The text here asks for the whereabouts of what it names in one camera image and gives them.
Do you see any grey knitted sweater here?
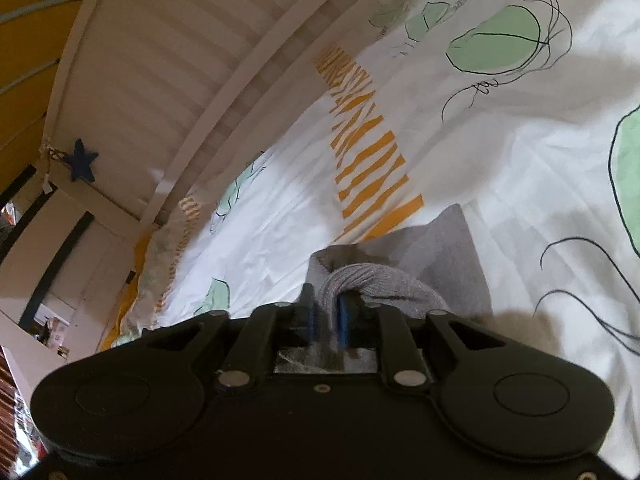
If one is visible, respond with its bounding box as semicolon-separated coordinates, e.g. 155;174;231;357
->
276;204;492;374

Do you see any white wardrobe with black trim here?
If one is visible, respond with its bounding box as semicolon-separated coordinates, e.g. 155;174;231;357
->
1;165;139;360

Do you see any dark blue star ornament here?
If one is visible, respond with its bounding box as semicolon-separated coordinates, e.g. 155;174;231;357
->
62;139;99;183

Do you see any white jellyfish print duvet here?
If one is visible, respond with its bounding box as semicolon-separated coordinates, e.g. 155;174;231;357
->
107;0;639;478

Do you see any white slatted bed headboard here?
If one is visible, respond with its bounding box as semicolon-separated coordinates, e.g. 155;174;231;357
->
46;0;360;222

